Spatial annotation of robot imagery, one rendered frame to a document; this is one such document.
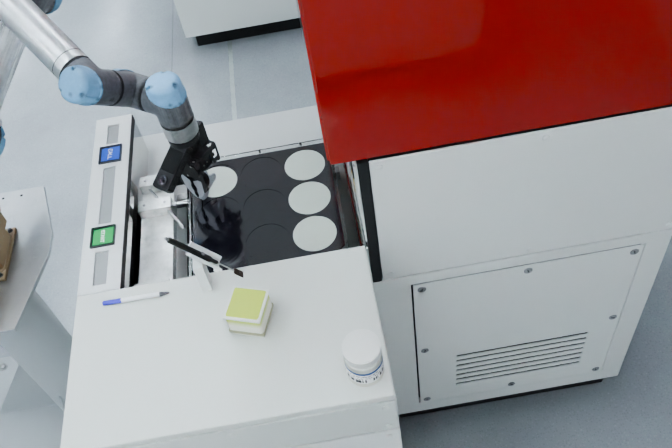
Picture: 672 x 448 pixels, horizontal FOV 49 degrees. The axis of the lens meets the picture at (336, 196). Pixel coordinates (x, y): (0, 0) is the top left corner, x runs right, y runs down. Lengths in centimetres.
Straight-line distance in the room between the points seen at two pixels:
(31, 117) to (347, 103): 263
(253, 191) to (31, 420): 128
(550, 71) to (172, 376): 89
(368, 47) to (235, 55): 250
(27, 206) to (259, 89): 160
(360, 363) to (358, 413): 14
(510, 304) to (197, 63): 225
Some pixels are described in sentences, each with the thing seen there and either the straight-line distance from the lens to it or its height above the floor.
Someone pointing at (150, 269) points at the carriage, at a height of 88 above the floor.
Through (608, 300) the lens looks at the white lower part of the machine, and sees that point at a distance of 202.
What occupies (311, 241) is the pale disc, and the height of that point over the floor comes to 90.
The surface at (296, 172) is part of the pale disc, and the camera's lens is 181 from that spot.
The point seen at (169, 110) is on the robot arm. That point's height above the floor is 122.
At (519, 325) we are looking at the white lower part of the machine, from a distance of 200.
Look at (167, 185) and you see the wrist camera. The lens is 166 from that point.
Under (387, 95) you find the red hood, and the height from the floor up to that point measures 137.
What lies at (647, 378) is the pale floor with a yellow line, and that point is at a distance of 257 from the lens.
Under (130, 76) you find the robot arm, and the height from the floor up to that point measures 126.
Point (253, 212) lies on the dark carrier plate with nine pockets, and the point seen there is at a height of 90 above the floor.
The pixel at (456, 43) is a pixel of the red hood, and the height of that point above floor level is 146.
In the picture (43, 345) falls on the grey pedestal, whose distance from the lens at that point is 226.
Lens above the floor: 223
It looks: 50 degrees down
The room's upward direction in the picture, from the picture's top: 10 degrees counter-clockwise
